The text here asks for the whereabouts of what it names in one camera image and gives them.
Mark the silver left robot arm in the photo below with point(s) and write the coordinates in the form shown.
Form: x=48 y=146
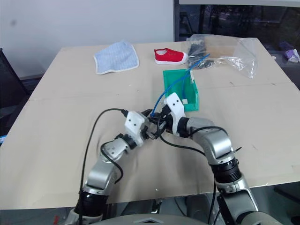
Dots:
x=100 y=173

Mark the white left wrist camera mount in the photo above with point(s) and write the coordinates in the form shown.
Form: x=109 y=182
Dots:
x=134 y=124

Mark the purple crumpled packet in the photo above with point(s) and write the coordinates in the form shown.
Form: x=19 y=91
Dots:
x=291 y=55

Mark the small white coupler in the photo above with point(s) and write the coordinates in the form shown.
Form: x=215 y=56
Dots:
x=185 y=101

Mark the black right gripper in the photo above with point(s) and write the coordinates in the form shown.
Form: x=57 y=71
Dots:
x=167 y=127

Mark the long white coupler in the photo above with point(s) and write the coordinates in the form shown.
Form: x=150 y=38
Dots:
x=192 y=77

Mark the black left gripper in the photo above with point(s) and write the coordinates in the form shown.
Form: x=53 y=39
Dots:
x=148 y=131

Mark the red child's shoe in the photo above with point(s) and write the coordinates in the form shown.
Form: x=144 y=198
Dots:
x=170 y=56

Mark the green plastic bin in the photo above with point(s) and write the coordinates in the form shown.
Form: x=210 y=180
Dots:
x=190 y=93

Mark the black mesh chair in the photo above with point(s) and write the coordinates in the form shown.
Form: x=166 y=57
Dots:
x=10 y=79

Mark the light blue striped cloth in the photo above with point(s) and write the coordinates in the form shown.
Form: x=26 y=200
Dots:
x=116 y=58

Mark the grey robot torso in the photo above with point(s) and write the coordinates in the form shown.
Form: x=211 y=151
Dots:
x=152 y=220

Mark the dark glass window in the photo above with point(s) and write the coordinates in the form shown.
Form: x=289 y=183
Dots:
x=234 y=18

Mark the clear plastic bag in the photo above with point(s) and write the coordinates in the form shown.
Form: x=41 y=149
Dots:
x=243 y=55

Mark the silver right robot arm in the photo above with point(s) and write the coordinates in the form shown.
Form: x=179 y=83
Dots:
x=218 y=145

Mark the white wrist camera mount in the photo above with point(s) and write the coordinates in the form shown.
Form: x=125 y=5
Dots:
x=174 y=104
x=134 y=124

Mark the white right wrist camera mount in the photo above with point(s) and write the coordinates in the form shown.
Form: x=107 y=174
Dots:
x=174 y=104

